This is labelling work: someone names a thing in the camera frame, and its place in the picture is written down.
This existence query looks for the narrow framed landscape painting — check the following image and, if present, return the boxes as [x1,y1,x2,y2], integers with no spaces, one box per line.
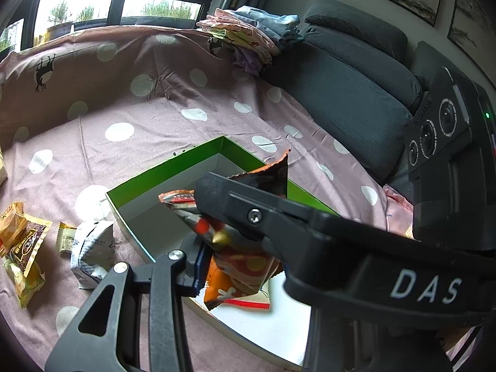
[447,0,496,57]

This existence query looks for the white grey snack packet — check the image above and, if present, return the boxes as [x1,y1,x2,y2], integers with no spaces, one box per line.
[70,219,116,291]

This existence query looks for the dark red snack packet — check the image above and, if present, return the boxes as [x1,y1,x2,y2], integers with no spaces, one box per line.
[158,189,229,249]

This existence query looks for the orange cartoon snack packet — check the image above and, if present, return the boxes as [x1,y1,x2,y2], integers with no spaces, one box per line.
[203,151,290,311]

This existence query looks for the green yellow snack packet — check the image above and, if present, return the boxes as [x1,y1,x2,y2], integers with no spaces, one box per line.
[3,258,46,310]

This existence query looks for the pink cloth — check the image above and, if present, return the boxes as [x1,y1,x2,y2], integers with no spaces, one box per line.
[383,185,414,239]

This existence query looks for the grey sofa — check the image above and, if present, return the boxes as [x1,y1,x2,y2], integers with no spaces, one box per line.
[259,0,496,202]

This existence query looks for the pile of folded clothes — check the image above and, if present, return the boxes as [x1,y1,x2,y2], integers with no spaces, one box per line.
[196,8,280,65]

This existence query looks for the orange yellow snack packet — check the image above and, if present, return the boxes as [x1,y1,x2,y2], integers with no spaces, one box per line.
[0,201,27,258]

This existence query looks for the green cardboard box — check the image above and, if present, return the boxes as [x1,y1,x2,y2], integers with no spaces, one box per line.
[106,135,342,372]

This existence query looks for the pink dotted blanket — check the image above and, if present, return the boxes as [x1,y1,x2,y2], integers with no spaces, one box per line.
[0,23,388,372]

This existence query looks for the blue folded cloth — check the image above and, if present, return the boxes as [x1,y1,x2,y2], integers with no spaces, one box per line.
[232,5,305,52]

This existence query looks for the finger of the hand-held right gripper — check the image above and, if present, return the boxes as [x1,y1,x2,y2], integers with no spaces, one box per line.
[195,171,315,269]

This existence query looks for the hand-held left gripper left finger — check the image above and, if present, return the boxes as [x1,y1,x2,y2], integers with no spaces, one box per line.
[44,236,212,372]

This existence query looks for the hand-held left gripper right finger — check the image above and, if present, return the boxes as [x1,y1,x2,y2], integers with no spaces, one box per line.
[304,304,446,372]

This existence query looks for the cream snack bar packet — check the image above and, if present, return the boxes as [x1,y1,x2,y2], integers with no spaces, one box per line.
[57,222,79,255]

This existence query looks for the purple folded cloth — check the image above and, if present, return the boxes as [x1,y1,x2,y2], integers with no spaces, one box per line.
[232,48,265,77]

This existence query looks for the brown gold snack packet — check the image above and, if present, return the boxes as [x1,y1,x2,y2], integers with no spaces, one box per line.
[7,218,53,277]

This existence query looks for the red white flat packet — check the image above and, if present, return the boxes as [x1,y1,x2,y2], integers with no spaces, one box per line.
[215,292,272,311]

